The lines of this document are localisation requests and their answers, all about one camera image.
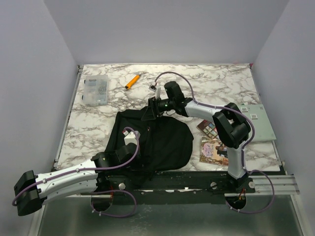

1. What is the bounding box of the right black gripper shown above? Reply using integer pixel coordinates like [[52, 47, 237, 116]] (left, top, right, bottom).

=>
[[141, 97, 175, 122]]

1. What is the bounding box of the black student backpack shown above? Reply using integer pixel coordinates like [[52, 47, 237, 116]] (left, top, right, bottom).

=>
[[105, 108, 194, 188]]

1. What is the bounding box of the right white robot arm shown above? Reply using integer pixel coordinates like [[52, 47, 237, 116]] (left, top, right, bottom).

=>
[[141, 81, 255, 193]]

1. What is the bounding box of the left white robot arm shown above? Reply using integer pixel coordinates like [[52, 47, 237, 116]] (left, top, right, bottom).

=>
[[12, 143, 140, 216]]

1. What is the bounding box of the orange utility knife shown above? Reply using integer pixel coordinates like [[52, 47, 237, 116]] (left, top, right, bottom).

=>
[[125, 74, 141, 89]]

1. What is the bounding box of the clear plastic organizer box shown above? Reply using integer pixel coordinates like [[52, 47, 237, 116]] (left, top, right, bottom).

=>
[[82, 75, 109, 106]]

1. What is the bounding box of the illustrated storybook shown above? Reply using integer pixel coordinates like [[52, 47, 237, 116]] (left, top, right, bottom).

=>
[[199, 137, 228, 166]]

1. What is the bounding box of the pale green book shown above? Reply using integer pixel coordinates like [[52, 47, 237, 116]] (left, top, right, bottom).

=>
[[239, 104, 276, 143]]

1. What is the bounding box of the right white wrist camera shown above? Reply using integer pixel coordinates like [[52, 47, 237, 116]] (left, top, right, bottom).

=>
[[149, 85, 161, 99]]

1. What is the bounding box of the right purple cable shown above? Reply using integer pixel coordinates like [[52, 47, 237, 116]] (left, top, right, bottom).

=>
[[154, 71, 275, 214]]

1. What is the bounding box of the purple cable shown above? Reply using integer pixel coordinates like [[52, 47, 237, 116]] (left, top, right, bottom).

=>
[[154, 71, 275, 214], [11, 126, 140, 218]]

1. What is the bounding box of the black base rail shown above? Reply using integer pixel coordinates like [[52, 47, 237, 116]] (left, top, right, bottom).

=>
[[90, 171, 255, 205]]

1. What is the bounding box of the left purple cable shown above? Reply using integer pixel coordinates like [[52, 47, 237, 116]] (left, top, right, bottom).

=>
[[11, 126, 140, 218]]

